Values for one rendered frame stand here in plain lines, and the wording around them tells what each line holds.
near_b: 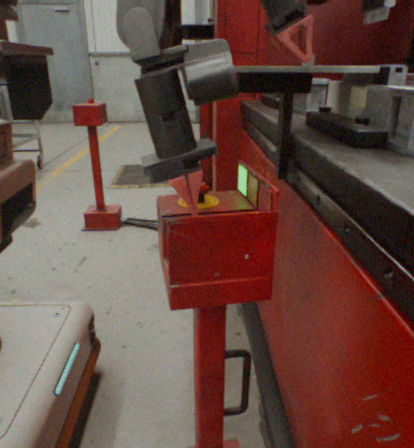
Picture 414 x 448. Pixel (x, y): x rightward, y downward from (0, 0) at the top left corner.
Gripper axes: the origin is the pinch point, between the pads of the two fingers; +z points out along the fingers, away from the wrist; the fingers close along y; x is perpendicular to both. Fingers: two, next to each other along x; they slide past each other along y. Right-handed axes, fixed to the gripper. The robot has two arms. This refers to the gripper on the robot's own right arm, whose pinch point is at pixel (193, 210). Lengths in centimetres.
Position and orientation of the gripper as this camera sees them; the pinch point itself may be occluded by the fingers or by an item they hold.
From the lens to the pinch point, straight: 56.7
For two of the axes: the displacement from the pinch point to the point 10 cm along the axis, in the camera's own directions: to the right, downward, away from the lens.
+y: 9.5, -3.0, 0.8
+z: 2.4, 8.8, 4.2
